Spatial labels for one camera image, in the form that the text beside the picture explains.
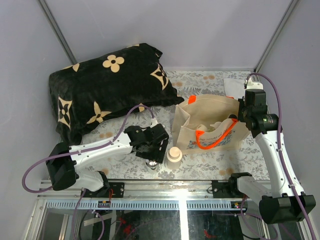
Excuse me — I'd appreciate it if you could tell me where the clear glass bottle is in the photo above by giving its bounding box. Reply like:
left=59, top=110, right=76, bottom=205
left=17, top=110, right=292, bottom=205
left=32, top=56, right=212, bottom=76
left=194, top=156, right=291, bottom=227
left=145, top=159, right=159, bottom=172

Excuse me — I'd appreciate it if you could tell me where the green pump bottle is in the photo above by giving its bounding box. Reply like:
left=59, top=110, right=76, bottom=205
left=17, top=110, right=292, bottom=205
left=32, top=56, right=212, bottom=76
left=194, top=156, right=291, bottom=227
left=208, top=121, right=222, bottom=132

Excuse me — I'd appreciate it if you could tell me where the beige canvas tote bag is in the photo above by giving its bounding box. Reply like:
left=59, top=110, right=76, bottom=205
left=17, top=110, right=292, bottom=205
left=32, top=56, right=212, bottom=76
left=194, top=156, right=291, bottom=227
left=171, top=94, right=250, bottom=155

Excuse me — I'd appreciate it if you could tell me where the white bottle black cap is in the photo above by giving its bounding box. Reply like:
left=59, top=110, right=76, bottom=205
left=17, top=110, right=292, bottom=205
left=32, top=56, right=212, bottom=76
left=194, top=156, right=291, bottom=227
left=228, top=114, right=238, bottom=120

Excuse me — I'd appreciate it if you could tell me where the beige jar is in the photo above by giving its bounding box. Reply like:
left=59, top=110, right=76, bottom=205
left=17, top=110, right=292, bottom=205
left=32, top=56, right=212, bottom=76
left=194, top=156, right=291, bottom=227
left=196, top=124, right=210, bottom=133
left=166, top=146, right=183, bottom=170

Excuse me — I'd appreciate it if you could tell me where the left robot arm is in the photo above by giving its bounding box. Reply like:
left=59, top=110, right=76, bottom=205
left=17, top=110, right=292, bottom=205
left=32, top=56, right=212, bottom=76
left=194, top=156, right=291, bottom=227
left=45, top=123, right=169, bottom=198

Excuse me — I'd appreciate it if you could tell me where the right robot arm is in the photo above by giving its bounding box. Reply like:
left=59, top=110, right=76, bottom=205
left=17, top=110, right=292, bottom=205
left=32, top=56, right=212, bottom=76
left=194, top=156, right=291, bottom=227
left=227, top=89, right=316, bottom=224

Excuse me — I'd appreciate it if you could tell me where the white folded cloth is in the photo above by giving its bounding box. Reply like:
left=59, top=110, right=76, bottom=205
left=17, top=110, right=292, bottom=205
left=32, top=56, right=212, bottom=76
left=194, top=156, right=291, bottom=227
left=223, top=78, right=245, bottom=100

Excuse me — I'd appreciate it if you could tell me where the black floral pattern pillow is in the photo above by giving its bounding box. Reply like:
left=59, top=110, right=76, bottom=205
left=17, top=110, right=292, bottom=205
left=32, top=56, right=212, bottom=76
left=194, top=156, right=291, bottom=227
left=48, top=43, right=184, bottom=145

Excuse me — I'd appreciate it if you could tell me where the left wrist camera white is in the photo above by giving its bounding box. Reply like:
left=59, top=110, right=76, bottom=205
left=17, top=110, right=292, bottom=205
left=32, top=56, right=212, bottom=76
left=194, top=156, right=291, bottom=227
left=150, top=118, right=165, bottom=128

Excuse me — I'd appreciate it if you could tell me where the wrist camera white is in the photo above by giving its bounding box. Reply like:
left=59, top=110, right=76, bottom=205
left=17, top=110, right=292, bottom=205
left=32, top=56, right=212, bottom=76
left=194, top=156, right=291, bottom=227
left=150, top=118, right=165, bottom=128
left=244, top=76, right=264, bottom=90

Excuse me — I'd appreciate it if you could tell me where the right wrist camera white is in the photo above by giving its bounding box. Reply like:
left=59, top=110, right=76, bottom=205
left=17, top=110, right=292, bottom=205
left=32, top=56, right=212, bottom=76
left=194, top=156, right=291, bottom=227
left=244, top=76, right=264, bottom=90

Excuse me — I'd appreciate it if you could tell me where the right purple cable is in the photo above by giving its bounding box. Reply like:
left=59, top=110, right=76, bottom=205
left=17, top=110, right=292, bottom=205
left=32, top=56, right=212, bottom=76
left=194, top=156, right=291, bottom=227
left=248, top=72, right=315, bottom=240

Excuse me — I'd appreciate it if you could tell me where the aluminium rail frame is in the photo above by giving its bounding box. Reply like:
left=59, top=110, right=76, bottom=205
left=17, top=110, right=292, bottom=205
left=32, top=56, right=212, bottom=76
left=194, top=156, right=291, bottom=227
left=25, top=173, right=312, bottom=240

